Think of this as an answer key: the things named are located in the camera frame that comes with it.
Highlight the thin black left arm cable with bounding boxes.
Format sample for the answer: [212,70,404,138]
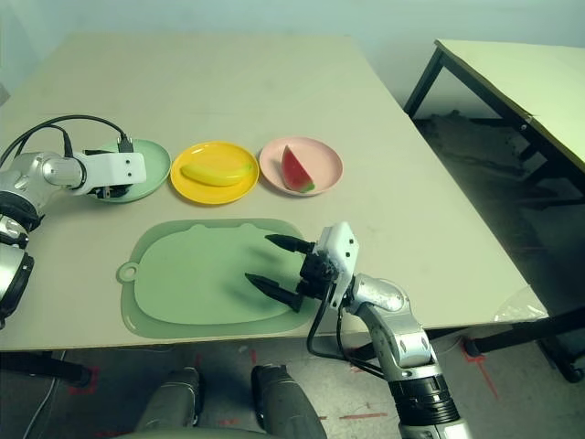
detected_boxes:
[0,125,74,159]

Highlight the pink round plate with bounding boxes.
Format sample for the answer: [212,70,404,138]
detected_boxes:
[259,135,344,198]

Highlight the light green round plate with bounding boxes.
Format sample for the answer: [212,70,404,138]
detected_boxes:
[86,138,172,204]

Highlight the grey right robot leg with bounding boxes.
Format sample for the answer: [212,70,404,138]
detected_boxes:
[250,364,328,439]

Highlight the red toy watermelon slice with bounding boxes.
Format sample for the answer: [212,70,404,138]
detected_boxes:
[280,145,316,193]

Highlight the black table leg bar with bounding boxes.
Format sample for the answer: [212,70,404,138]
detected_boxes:
[0,350,92,388]
[424,315,585,359]

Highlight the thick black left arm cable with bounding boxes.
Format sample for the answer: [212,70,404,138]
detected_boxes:
[0,113,135,168]

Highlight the grey robot torso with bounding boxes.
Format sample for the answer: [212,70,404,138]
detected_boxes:
[109,424,271,439]

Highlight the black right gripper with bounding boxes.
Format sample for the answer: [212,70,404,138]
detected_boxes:
[245,233,344,314]

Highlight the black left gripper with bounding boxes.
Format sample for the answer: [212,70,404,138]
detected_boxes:
[88,183,132,200]

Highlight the clear plastic bag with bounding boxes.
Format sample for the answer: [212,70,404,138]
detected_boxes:
[494,285,549,325]

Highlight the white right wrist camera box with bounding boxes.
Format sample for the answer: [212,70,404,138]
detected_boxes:
[314,222,362,307]

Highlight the yellow toy banana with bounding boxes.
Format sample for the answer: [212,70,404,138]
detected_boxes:
[179,163,258,187]

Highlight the grey left robot leg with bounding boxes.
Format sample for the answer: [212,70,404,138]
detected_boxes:
[134,365,205,431]

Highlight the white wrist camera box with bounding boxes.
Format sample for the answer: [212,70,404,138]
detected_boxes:
[314,222,362,307]
[72,150,147,197]

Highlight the yellow round plate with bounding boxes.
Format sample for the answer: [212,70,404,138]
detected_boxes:
[170,140,261,207]

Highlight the beige side table black legs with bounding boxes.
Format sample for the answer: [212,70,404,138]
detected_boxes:
[403,38,585,211]

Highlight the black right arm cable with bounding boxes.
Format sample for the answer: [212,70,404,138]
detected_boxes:
[306,283,389,379]

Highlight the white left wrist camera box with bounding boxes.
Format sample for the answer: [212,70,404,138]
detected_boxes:
[72,150,147,197]

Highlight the grey robot leg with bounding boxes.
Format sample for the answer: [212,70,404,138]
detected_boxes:
[250,364,328,439]
[134,365,205,431]

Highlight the green silicone cutting mat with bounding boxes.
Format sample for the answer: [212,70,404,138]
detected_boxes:
[116,218,311,339]

